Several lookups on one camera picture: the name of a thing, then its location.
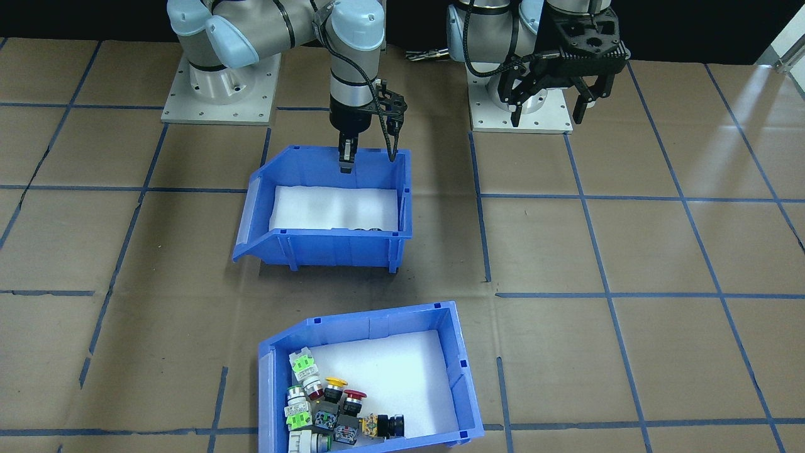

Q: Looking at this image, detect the white foam pad under knobs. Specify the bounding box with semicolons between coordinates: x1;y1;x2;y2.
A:
269;184;401;232

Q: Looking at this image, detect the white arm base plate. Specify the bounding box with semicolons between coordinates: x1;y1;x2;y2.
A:
161;53;282;126
469;60;574;134

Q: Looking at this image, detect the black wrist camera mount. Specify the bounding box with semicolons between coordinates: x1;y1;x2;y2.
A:
376;88;408;136

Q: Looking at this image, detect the blue bin with push buttons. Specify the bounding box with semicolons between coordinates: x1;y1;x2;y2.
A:
257;301;486;453

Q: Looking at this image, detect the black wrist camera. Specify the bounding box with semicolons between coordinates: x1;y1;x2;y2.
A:
535;48;631;64

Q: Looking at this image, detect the yellow mushroom push button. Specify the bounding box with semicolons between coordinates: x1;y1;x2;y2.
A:
314;376;348;431

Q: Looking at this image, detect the green metal button white block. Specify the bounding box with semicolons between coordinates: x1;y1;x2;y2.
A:
287;429;333;453

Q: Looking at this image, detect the red pilot lamp green block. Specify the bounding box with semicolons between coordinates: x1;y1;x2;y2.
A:
289;346;325;401

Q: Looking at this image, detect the white foam pad under buttons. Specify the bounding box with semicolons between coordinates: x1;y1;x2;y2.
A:
296;328;460;441

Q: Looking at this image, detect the red mushroom push button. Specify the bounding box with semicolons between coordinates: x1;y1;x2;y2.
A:
333;389;368;445

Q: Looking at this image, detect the black backdrop cover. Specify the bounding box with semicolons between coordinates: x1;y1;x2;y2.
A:
0;0;805;65

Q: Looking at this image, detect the blue bin with black knobs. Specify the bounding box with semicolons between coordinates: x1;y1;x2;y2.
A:
231;145;414;274

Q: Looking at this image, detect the metal frame bar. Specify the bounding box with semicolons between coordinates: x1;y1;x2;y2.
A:
757;16;805;79

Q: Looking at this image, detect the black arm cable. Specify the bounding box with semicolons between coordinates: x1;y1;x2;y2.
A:
462;0;554;79
313;6;398;164

